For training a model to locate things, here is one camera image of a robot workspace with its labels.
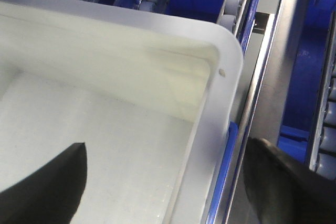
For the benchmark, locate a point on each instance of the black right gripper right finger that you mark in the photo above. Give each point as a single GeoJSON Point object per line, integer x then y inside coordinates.
{"type": "Point", "coordinates": [280, 189]}

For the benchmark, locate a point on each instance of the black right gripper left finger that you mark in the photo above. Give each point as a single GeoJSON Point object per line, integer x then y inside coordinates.
{"type": "Point", "coordinates": [51, 194]}

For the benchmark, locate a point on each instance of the white plastic tote bin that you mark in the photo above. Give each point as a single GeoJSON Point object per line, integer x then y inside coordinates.
{"type": "Point", "coordinates": [149, 95]}

